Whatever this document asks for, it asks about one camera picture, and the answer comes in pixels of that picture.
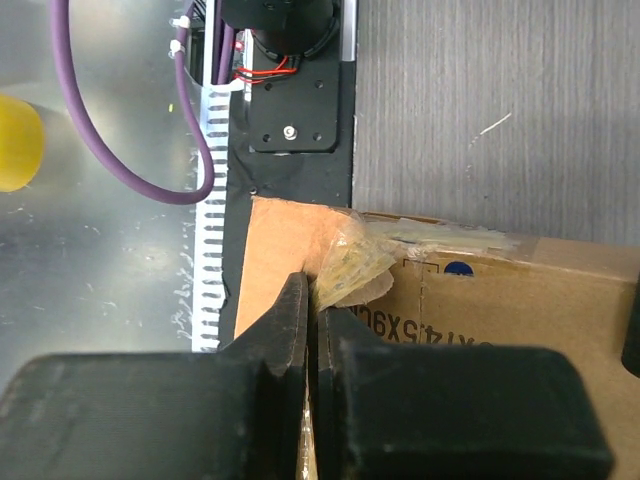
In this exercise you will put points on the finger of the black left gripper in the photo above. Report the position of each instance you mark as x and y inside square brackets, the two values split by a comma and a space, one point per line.
[630, 356]

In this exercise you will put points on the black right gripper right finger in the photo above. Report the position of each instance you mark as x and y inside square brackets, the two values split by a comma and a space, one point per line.
[418, 411]

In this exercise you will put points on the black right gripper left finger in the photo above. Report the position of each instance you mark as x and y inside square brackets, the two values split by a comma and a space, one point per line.
[232, 414]

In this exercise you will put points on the brown cardboard express box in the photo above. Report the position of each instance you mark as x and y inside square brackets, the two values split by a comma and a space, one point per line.
[420, 280]

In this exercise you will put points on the yellow round object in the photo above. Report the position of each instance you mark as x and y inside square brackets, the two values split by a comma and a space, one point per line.
[22, 143]

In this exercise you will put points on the white slotted cable duct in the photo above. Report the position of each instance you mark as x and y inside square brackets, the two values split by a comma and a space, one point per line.
[208, 292]

